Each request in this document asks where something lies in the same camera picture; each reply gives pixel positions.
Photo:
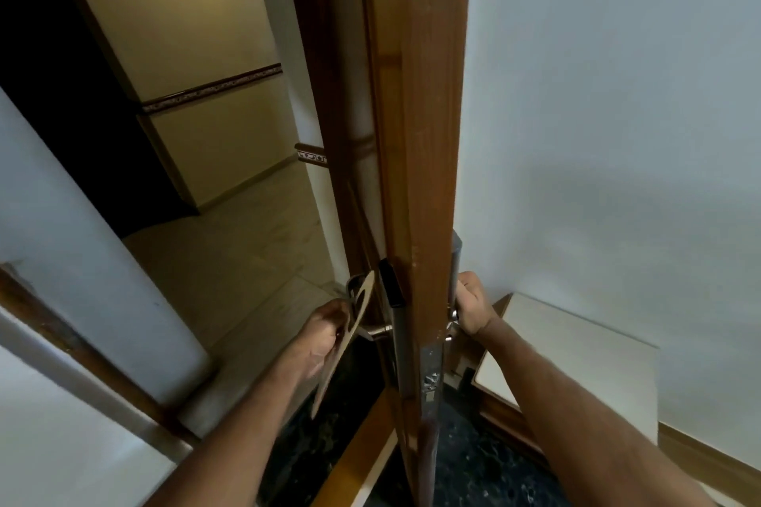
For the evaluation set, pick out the person's left hand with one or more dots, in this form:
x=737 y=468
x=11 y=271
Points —
x=315 y=340

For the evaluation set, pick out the person's right hand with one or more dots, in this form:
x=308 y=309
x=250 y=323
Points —
x=478 y=310

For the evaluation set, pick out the person's left fingers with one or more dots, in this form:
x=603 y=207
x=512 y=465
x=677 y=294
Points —
x=340 y=310

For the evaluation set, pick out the person's right fingers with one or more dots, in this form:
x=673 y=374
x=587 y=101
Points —
x=467 y=296

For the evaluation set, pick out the beige cardboard door hanger sign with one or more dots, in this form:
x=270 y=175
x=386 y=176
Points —
x=356 y=310

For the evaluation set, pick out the person's right forearm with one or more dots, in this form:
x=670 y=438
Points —
x=571 y=423

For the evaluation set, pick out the person's left forearm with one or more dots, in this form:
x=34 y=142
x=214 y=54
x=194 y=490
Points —
x=238 y=441

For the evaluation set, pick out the grey inner lock plate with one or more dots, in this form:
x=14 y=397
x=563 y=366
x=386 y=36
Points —
x=458 y=254

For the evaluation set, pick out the black and silver lock plate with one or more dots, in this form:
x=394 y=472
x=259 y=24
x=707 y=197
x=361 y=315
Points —
x=392 y=292

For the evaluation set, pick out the silver door latch plate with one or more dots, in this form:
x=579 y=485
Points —
x=430 y=379

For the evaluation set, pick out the white table with wooden edge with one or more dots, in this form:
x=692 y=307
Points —
x=565 y=358

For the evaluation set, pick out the wooden door threshold strip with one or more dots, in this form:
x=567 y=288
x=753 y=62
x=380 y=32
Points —
x=356 y=456

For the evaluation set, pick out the brown wooden door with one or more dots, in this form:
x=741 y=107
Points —
x=416 y=108

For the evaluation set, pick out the brown wooden baseboard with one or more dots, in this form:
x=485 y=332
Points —
x=713 y=462

